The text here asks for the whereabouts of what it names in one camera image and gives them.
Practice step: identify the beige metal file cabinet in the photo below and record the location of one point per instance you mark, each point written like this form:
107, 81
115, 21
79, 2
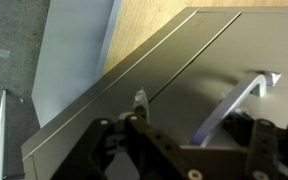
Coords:
134, 76

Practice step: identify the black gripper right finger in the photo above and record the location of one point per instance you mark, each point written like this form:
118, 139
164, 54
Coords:
239, 124

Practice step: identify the beige drawer with tools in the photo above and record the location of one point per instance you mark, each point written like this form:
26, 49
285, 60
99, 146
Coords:
250, 50

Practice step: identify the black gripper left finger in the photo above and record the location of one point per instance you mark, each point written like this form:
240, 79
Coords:
140, 101

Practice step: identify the pale tape patch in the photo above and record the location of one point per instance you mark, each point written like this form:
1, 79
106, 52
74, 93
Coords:
0, 52

